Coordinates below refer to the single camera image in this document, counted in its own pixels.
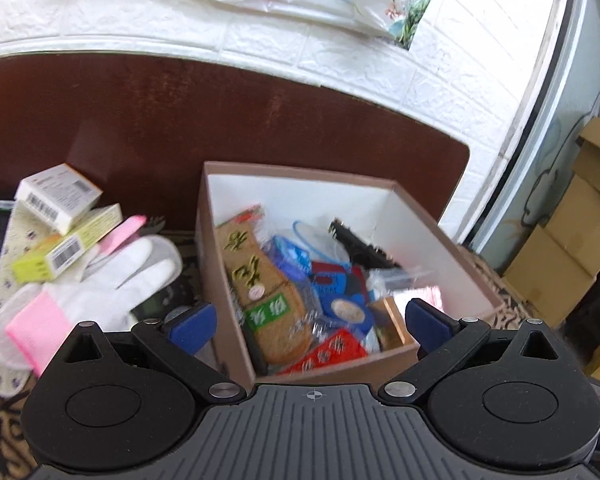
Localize gold small box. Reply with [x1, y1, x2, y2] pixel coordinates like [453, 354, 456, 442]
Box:
[368, 297, 415, 351]

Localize blue patterned pouch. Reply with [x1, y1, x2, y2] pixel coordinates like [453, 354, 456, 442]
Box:
[264, 235, 374, 338]

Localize white glove pink cuff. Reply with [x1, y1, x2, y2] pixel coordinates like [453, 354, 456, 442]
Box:
[0, 235, 183, 375]

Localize clear plastic cup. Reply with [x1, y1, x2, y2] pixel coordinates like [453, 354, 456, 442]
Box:
[164, 307, 198, 326]

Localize stacked cardboard boxes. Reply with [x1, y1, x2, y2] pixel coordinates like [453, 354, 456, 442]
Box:
[504, 118, 600, 380]

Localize red patterned packet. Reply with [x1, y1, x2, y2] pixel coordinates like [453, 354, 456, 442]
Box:
[279, 328, 367, 375]

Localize yellow green small box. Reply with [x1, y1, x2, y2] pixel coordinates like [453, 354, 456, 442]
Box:
[12, 204, 122, 284]

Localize brown insole green label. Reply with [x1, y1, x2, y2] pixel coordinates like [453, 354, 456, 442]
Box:
[215, 205, 312, 366]

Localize black hair clip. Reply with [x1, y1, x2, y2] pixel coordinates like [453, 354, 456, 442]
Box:
[328, 219, 400, 270]

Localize pink nail file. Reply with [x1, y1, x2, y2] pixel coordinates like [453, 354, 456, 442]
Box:
[98, 214, 147, 257]

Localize letter pattern table cloth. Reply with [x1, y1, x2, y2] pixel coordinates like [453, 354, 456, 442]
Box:
[0, 235, 530, 479]

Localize dark red headboard panel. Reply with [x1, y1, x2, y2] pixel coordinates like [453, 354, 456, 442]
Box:
[0, 53, 469, 229]

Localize white barcode small box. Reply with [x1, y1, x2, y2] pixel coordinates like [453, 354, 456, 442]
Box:
[15, 164, 102, 235]

